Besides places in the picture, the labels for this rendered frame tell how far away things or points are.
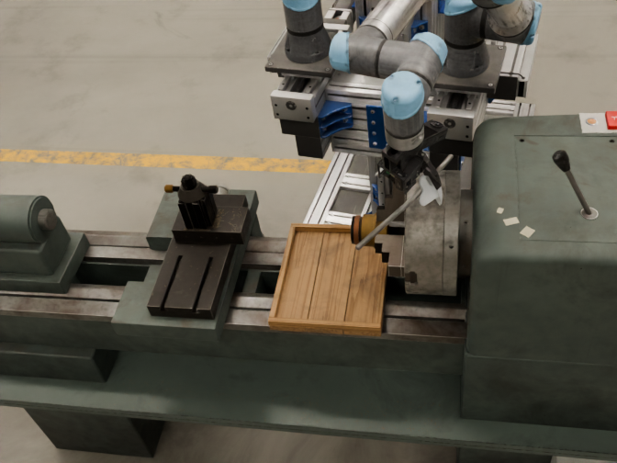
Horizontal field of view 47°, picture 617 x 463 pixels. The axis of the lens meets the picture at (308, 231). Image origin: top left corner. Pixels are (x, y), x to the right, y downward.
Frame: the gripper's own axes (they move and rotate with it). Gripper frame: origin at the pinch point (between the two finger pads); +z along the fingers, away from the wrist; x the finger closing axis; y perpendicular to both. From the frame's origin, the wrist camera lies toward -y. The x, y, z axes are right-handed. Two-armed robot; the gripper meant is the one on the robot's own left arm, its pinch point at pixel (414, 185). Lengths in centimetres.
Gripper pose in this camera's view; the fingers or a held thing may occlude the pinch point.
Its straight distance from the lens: 159.5
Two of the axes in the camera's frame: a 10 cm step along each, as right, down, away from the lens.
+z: 1.6, 4.8, 8.6
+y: -6.6, 7.0, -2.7
